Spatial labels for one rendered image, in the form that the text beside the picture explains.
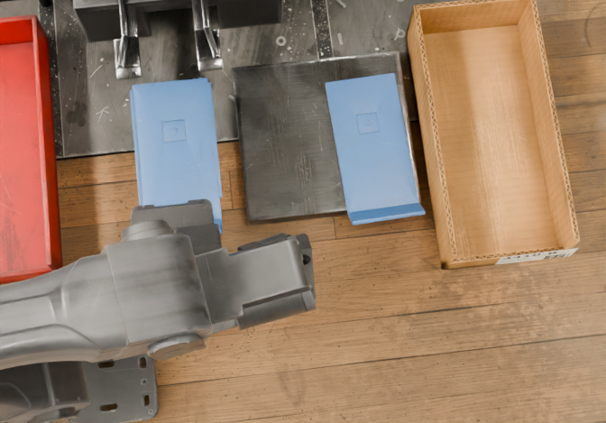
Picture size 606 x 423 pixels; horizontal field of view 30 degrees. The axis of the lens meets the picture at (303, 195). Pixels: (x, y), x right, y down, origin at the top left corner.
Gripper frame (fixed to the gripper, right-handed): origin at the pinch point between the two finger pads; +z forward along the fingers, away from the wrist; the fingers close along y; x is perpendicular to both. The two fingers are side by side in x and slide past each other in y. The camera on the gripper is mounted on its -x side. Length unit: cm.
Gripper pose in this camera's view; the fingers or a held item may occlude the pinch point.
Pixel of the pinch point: (179, 231)
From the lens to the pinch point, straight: 100.7
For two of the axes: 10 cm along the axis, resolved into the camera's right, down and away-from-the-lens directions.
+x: -9.9, 1.1, -0.6
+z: -0.9, -2.8, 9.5
